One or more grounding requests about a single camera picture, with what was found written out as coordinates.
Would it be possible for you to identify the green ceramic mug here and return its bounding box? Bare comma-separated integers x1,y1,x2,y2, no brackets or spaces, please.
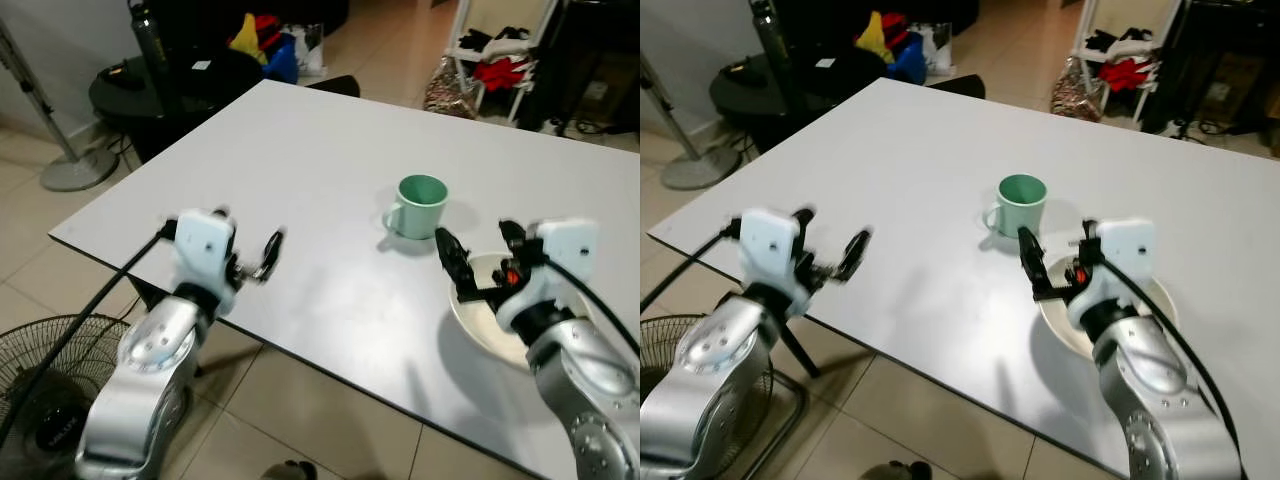
382,173,450,242
982,172,1049,240

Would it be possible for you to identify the cream shallow bowl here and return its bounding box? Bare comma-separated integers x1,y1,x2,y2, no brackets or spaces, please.
447,251,563,368
1037,268,1180,361

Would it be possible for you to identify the black table leg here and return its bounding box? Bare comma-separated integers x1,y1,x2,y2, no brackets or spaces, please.
779,318,823,380

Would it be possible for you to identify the black round side table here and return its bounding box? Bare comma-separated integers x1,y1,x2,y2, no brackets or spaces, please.
88,48,265,161
709,48,887,153

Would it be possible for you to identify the patterned brown bag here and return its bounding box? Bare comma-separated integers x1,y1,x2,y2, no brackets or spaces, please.
1049,55,1107,123
423,55,478,121

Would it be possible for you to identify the red cloth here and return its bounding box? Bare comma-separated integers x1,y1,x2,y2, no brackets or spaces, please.
1097,57,1153,94
473,57,534,93

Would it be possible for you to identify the blue bag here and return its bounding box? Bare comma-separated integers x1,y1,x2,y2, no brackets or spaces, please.
888,32,927,86
262,32,301,85

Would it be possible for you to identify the black water bottle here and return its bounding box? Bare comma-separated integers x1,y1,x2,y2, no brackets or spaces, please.
749,0,803,113
127,0,179,113

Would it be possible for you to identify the black chair backrest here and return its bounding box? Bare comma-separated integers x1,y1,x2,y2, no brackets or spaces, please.
927,74,987,100
304,74,362,100

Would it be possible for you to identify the yellow cloth bag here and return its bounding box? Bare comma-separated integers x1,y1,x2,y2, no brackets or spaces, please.
228,12,273,67
854,10,897,65

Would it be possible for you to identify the white shelf rack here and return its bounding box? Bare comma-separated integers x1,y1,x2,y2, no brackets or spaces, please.
444,0,562,125
1073,0,1189,125

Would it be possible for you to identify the white plastic bag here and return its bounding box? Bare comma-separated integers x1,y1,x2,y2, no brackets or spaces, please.
290,20,328,78
920,20,956,78

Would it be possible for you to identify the black cabinet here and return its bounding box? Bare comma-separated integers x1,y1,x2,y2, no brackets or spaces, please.
1140,0,1280,138
518,0,641,138

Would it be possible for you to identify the black robot foot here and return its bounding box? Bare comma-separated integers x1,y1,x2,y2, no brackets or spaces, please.
259,459,319,480
858,459,933,480

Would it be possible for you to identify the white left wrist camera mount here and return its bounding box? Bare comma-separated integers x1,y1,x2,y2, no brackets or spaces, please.
173,209,240,304
739,207,804,309

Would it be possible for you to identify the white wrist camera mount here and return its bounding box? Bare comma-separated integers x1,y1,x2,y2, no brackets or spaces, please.
739,207,804,309
173,209,240,304
495,217,602,335
1066,217,1157,335

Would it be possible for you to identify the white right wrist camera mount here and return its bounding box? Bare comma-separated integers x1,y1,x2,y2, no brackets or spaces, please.
1066,217,1157,335
495,217,602,335

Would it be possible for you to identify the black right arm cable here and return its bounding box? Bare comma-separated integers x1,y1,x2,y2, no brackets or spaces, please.
1098,257,1247,479
543,255,641,356

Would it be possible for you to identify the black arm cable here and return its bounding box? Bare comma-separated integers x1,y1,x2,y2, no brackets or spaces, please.
0,226,178,446
1098,257,1247,479
543,255,641,356
640,226,743,313

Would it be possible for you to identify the grey pedestal fan stand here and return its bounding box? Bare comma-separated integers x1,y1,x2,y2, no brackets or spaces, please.
640,55,743,192
0,18,123,193

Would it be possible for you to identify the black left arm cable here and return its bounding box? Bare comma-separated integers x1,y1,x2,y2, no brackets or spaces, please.
0,226,178,446
640,226,743,313

